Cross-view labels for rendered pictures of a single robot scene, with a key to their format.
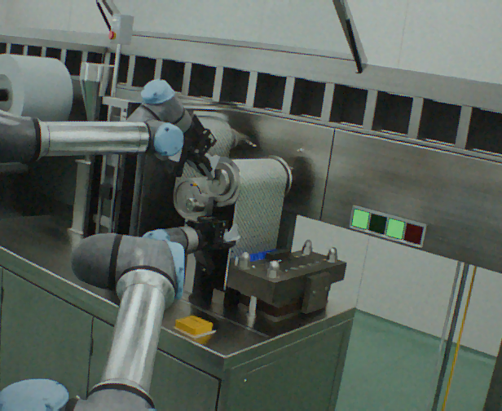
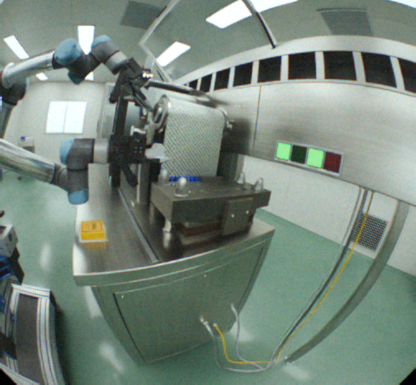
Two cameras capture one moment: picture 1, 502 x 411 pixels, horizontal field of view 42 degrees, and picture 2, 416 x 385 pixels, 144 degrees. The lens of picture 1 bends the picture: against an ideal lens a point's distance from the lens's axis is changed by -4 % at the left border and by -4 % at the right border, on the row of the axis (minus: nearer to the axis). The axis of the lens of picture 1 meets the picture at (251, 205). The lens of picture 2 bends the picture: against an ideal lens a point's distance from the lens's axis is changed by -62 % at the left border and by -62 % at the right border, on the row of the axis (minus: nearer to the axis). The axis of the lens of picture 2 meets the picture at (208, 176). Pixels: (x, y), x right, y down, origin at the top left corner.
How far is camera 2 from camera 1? 1.51 m
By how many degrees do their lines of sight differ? 16
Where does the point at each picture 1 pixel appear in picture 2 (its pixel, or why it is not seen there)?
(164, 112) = (97, 50)
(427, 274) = (308, 206)
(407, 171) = (321, 104)
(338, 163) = (264, 108)
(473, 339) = (321, 232)
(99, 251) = not seen: outside the picture
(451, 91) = (342, 44)
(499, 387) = (363, 292)
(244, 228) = (177, 152)
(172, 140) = (64, 47)
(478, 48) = not seen: hidden behind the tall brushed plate
